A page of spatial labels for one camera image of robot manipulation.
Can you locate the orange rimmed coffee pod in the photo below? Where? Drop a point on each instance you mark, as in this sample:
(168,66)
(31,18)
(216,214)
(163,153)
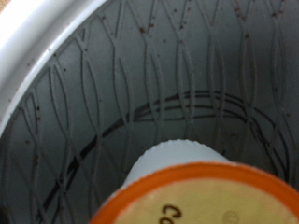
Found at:
(202,199)

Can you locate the white two-tier turntable stand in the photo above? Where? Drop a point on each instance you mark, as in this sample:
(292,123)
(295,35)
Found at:
(93,93)

